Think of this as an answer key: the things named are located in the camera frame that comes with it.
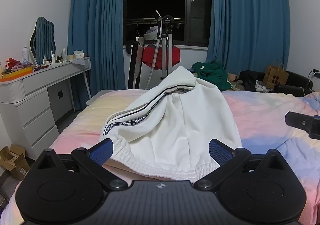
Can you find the small white bottle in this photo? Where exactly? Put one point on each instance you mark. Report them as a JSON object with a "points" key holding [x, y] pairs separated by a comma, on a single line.
{"points": [[64, 56]]}

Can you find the beige plush item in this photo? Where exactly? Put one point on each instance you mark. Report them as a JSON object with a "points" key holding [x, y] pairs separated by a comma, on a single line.
{"points": [[233, 78]]}

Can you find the pastel tie-dye blanket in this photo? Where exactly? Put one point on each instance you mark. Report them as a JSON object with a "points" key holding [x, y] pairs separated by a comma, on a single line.
{"points": [[270, 120]]}

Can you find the white vanity desk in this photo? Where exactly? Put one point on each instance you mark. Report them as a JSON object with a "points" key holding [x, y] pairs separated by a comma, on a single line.
{"points": [[37, 115]]}

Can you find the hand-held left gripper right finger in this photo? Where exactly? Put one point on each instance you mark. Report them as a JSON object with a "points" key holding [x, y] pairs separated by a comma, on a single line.
{"points": [[220, 152]]}

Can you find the blue curtain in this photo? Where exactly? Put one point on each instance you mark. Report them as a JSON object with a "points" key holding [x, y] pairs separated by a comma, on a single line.
{"points": [[250, 14], [100, 27]]}

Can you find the orange tray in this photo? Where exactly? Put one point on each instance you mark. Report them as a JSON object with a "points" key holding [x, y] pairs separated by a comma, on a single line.
{"points": [[17, 74]]}

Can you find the black and wooden board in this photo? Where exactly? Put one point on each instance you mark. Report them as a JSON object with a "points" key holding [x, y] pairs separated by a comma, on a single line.
{"points": [[133, 64]]}

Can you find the red cloth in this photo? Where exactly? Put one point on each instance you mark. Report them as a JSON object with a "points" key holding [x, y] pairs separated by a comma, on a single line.
{"points": [[175, 54]]}

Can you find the garment steamer stand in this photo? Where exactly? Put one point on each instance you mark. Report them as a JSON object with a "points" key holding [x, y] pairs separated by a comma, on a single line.
{"points": [[165, 47]]}

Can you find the green garment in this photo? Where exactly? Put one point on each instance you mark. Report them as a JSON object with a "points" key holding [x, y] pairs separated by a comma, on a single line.
{"points": [[212, 72]]}

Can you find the wavy framed mirror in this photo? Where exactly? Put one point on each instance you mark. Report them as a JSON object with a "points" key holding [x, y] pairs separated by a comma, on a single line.
{"points": [[43, 37]]}

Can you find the white pants with striped band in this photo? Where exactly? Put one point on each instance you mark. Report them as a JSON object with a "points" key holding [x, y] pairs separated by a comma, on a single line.
{"points": [[175, 127]]}

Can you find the brown paper bag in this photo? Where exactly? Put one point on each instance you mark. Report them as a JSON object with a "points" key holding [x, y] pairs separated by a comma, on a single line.
{"points": [[275, 76]]}

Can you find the black sofa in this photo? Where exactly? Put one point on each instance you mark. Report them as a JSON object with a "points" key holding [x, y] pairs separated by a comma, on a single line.
{"points": [[297, 79]]}

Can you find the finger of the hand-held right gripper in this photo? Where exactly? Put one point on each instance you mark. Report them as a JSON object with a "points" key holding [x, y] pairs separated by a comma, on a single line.
{"points": [[297, 121]]}

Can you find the tall white spray bottle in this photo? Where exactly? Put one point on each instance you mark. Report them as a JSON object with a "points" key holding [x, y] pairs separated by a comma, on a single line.
{"points": [[25, 57]]}

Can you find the black clothes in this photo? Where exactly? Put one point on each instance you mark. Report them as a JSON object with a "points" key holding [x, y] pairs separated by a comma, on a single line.
{"points": [[250, 77]]}

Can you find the red pouch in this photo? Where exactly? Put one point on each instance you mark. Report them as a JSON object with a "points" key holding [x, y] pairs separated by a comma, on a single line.
{"points": [[12, 61]]}

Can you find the cardboard box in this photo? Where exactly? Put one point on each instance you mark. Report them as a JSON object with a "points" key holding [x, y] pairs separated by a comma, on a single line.
{"points": [[17, 165]]}

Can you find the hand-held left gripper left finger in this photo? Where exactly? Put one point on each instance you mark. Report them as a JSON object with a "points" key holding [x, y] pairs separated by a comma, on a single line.
{"points": [[101, 151]]}

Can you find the tissue box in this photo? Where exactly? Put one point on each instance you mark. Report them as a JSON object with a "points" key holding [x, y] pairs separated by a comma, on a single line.
{"points": [[78, 55]]}

